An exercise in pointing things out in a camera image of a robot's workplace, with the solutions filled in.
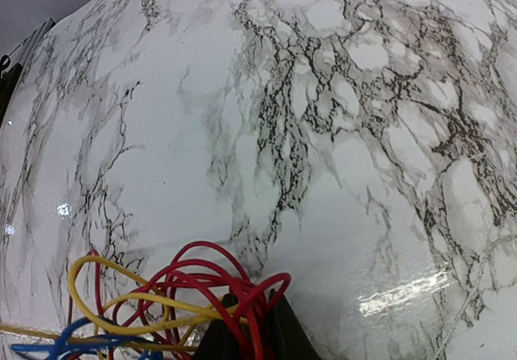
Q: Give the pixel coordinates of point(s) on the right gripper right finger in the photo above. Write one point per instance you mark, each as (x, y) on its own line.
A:
(286, 339)

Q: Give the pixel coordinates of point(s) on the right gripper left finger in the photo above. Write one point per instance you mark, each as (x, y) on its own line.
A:
(220, 343)

